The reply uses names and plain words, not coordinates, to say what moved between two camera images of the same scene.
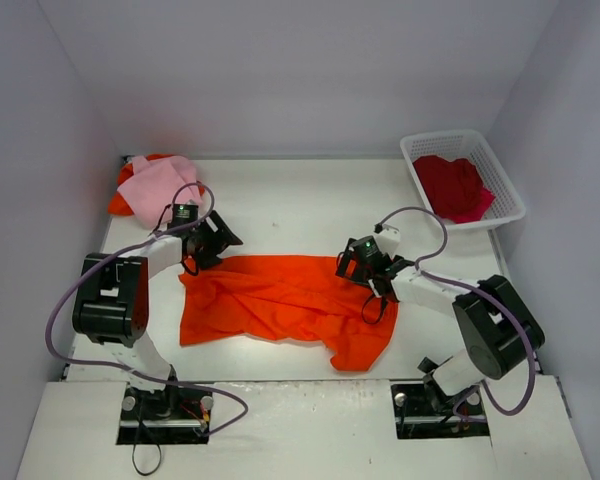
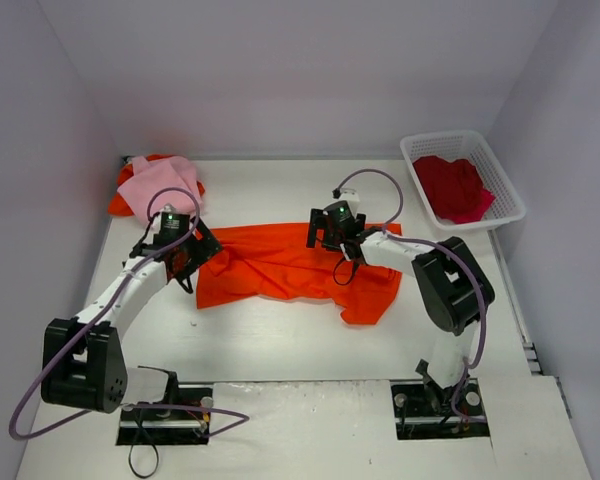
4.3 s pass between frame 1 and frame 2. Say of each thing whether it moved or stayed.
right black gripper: moved
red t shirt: stayed
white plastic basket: stayed
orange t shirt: moved
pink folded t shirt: stayed
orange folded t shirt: stayed
